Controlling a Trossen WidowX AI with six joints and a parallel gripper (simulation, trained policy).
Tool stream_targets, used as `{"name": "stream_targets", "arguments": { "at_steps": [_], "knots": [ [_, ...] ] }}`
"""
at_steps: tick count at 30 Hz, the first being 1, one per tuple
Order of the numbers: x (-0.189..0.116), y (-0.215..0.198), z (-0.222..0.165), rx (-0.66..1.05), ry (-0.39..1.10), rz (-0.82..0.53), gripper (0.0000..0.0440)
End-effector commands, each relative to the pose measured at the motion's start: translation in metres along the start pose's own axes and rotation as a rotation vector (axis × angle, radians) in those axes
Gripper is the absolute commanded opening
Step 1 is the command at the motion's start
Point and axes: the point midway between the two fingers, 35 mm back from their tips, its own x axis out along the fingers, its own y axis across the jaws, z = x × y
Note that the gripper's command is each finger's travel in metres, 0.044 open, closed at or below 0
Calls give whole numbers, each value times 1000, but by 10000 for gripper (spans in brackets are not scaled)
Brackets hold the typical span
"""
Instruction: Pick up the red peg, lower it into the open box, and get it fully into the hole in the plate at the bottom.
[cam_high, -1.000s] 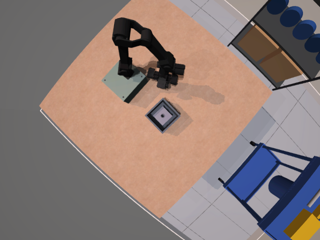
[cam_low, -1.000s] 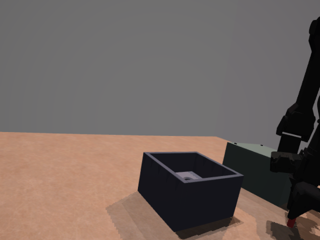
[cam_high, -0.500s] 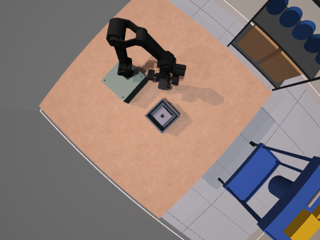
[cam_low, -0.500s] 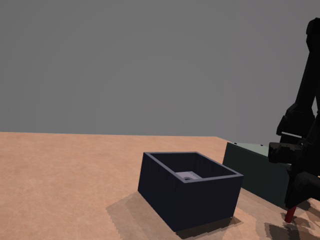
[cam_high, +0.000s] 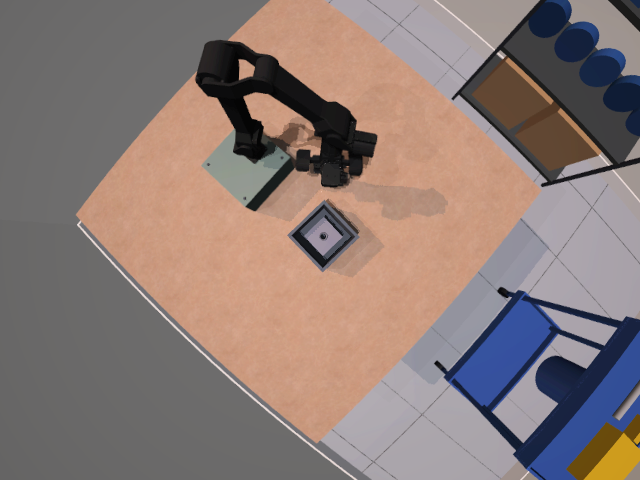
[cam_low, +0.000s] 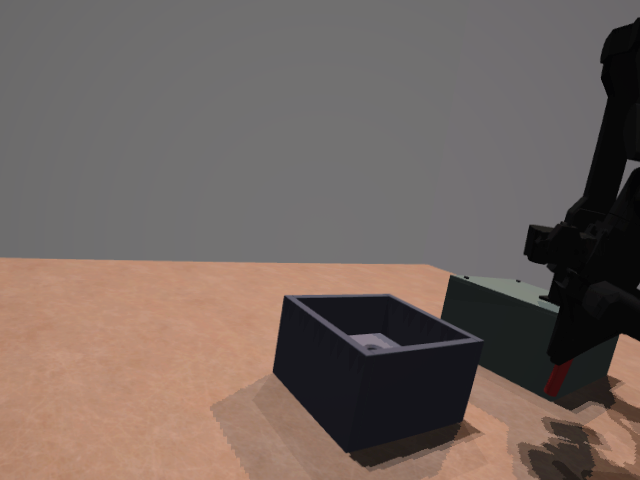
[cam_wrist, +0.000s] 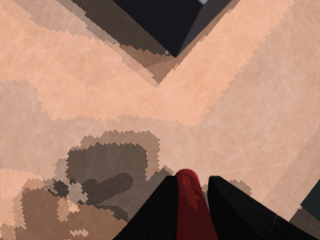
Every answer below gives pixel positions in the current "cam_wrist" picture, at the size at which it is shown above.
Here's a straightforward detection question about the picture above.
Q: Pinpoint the dark red cylindrical peg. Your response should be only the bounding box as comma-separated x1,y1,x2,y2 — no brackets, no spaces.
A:
175,169,219,240

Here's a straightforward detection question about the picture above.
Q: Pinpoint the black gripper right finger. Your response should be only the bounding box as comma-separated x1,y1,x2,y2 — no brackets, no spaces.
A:
208,175,319,240

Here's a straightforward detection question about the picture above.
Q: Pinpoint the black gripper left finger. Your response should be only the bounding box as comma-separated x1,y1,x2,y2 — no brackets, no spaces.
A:
112,176,179,240

